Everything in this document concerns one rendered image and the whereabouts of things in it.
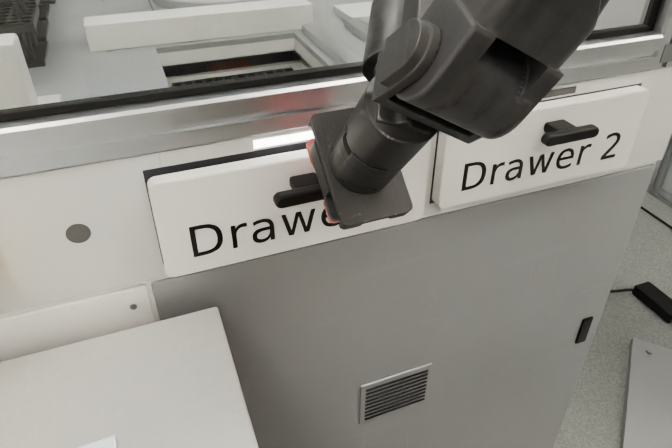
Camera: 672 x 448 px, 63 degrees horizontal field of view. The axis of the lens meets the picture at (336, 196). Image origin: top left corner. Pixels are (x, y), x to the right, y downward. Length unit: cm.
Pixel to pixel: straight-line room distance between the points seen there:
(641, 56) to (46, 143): 67
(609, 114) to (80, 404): 66
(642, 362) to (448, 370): 87
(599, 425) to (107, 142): 133
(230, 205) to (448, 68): 30
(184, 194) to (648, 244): 188
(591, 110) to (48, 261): 62
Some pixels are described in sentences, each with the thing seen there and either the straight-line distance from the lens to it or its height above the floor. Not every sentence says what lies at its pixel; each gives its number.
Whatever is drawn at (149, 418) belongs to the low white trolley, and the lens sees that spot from 55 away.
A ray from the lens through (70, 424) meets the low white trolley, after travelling 57.
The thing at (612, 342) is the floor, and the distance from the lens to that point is 178.
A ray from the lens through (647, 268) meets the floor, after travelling 210.
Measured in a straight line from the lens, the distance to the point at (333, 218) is 47.
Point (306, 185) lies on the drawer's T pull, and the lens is 53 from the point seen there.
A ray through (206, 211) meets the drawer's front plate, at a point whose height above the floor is 89.
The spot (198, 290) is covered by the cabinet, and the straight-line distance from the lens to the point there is 64.
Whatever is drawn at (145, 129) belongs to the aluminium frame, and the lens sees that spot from 53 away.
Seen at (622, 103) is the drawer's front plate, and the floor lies 92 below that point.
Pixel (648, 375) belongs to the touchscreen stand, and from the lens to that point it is 169.
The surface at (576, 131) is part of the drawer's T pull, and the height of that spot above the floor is 91.
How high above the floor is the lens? 119
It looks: 33 degrees down
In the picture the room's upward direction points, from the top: straight up
